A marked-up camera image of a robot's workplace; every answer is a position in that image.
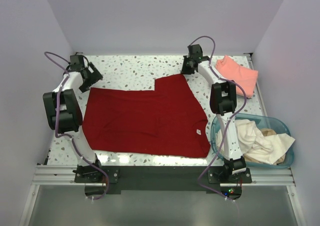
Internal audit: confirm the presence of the red t shirt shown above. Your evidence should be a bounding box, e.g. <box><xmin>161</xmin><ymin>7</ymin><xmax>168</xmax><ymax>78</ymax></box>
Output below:
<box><xmin>82</xmin><ymin>74</ymin><xmax>210</xmax><ymax>158</ymax></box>

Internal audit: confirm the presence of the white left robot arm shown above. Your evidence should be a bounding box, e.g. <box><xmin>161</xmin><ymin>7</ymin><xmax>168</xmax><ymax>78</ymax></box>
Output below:
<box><xmin>42</xmin><ymin>51</ymin><xmax>105</xmax><ymax>183</ymax></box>

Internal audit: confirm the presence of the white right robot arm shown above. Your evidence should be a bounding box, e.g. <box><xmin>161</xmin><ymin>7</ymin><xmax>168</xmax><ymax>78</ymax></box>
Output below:
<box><xmin>181</xmin><ymin>44</ymin><xmax>247</xmax><ymax>183</ymax></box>

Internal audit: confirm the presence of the folded salmon pink t shirt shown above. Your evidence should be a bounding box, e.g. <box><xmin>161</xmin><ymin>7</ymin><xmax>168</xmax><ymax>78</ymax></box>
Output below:
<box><xmin>215</xmin><ymin>55</ymin><xmax>259</xmax><ymax>98</ymax></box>

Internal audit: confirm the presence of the teal plastic laundry basket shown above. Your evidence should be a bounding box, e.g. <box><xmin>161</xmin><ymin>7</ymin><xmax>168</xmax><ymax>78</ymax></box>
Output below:
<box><xmin>210</xmin><ymin>113</ymin><xmax>295</xmax><ymax>169</ymax></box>

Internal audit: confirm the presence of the cream t shirt in basket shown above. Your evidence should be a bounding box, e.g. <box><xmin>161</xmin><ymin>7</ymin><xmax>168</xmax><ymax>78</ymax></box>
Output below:
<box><xmin>215</xmin><ymin>118</ymin><xmax>296</xmax><ymax>166</ymax></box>

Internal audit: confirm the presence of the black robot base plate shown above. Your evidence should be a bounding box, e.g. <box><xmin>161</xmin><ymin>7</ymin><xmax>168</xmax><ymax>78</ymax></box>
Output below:
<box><xmin>73</xmin><ymin>166</ymin><xmax>252</xmax><ymax>197</ymax></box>

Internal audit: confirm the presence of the aluminium frame rail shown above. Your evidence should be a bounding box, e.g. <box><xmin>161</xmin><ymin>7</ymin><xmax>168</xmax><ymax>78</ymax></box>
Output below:
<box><xmin>32</xmin><ymin>165</ymin><xmax>296</xmax><ymax>186</ymax></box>

